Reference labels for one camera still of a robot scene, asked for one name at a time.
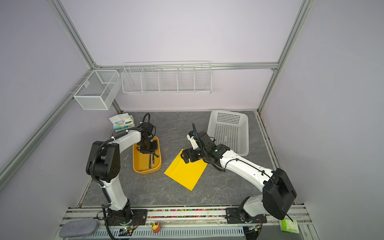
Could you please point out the red emergency stop button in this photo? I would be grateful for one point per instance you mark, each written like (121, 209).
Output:
(156, 227)

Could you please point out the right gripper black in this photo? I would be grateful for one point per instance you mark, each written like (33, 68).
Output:
(191, 152)

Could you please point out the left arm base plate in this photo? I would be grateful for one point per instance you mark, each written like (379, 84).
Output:
(133, 217)

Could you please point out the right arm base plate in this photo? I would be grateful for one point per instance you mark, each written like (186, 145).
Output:
(237, 216)

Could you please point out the yellow paper napkin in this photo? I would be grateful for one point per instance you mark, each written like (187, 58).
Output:
(186, 175)

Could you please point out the white perforated plastic basket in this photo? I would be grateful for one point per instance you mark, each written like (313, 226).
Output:
(230, 129)

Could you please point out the tissue pack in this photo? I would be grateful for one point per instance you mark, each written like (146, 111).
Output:
(122, 122)

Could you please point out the white mesh wall box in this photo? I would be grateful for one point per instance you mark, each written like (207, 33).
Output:
(99, 90)

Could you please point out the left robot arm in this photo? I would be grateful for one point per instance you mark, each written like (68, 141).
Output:
(104, 161)

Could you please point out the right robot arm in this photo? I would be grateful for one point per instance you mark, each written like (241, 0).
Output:
(277, 191)

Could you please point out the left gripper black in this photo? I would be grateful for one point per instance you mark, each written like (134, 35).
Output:
(153, 150)

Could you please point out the grey cloth pad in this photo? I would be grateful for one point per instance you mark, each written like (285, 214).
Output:
(78, 228)

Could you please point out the white wire shelf basket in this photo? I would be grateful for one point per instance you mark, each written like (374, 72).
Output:
(167, 77)

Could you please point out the orange plastic tray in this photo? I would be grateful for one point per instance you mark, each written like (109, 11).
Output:
(141, 161)

